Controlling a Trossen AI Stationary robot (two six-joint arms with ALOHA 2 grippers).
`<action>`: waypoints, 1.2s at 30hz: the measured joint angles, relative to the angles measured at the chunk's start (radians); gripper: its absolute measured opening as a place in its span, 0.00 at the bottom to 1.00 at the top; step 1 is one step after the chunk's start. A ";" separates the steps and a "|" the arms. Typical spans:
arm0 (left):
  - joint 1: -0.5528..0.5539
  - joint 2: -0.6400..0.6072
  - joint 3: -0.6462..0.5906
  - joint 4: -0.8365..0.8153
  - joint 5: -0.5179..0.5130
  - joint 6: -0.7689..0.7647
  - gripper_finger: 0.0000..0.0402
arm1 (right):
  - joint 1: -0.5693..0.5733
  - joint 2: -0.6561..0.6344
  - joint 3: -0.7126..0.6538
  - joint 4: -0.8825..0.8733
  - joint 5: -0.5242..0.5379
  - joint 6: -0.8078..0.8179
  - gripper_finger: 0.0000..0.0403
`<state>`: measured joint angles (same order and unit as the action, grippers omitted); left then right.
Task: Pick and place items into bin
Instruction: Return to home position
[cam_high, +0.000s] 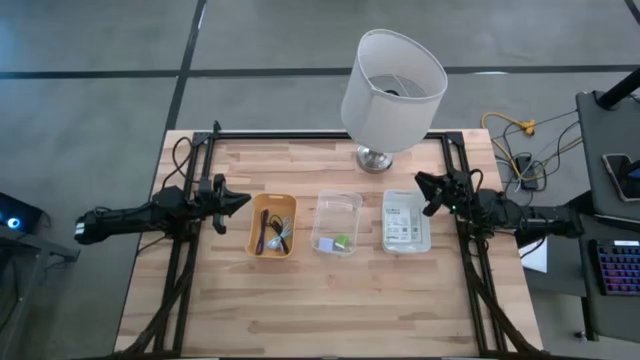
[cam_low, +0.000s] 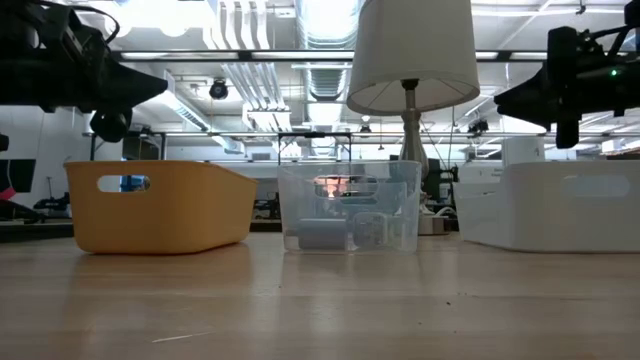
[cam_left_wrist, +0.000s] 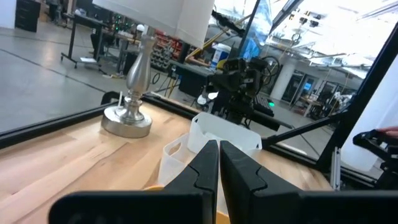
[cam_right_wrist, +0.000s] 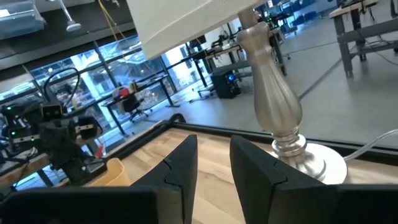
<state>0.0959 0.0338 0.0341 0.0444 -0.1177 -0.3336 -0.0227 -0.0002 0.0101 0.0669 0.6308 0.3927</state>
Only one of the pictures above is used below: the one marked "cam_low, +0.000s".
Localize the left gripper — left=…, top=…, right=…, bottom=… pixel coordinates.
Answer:
left=19, top=2, right=169, bottom=115

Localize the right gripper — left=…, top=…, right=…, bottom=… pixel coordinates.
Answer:
left=493, top=25, right=640, bottom=125

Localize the white wall plug adapter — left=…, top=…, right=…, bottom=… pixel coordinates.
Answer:
left=352, top=211, right=389, bottom=250

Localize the grey power adapter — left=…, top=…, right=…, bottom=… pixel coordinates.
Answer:
left=298, top=218, right=350, bottom=251

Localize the white plastic bin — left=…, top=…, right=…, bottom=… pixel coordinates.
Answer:
left=452, top=159, right=640, bottom=254

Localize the yellow plastic bin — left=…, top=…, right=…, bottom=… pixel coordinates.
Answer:
left=63, top=159, right=259, bottom=255

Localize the clear plastic bin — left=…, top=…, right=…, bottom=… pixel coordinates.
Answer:
left=277, top=160, right=423, bottom=254

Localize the white background cylinder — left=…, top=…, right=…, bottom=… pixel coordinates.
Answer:
left=501, top=135, right=546, bottom=162

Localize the person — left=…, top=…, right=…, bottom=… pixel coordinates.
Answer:
left=119, top=175, right=151, bottom=193

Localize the black background machine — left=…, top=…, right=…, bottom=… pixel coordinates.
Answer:
left=427, top=158, right=459, bottom=197

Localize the white shade table lamp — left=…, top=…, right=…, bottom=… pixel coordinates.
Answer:
left=346, top=0, right=481, bottom=236

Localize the black background monitor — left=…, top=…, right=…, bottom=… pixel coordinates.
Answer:
left=0, top=158, right=37, bottom=194

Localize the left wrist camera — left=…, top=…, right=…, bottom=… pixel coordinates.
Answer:
left=89, top=108, right=134, bottom=144

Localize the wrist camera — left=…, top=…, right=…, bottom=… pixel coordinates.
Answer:
left=555, top=115, right=581, bottom=150
left=89, top=108, right=134, bottom=144

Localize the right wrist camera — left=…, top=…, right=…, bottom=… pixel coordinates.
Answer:
left=555, top=115, right=581, bottom=150

